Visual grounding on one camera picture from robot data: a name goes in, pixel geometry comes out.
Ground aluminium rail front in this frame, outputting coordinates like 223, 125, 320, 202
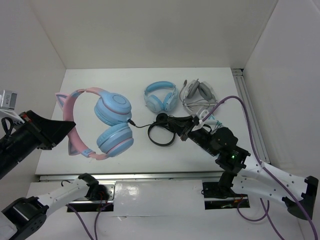
39, 171, 223, 182

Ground aluminium rail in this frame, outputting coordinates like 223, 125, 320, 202
39, 171, 223, 182
231, 68, 271, 164

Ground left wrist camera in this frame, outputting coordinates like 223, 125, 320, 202
0, 90, 24, 125

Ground teal white cat-ear headphones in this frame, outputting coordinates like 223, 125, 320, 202
205, 114, 223, 127

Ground pink blue cat-ear headphones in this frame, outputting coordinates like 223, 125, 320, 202
55, 87, 134, 161

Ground purple floor cable right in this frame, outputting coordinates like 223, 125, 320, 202
236, 197, 271, 222

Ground light blue headphones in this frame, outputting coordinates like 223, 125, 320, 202
143, 81, 179, 113

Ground purple floor cable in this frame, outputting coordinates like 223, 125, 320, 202
236, 197, 271, 222
67, 202, 113, 240

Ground black on-ear headphones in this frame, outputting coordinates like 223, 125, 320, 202
147, 113, 176, 147

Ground purple floor cable left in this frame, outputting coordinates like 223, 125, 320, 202
67, 202, 113, 240

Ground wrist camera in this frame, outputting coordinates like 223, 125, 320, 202
191, 109, 210, 132
0, 90, 24, 125

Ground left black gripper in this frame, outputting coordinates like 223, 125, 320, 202
0, 107, 78, 178

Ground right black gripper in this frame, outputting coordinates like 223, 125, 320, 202
166, 114, 218, 156

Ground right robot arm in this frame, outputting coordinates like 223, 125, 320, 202
168, 116, 319, 220

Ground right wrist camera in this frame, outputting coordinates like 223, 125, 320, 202
191, 109, 210, 132

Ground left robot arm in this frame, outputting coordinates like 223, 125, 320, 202
0, 109, 109, 240

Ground grey white gaming headset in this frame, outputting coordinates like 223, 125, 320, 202
177, 78, 223, 115

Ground aluminium rail right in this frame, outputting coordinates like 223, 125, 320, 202
231, 68, 271, 164

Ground black headphone audio cable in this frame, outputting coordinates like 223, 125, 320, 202
127, 118, 171, 129

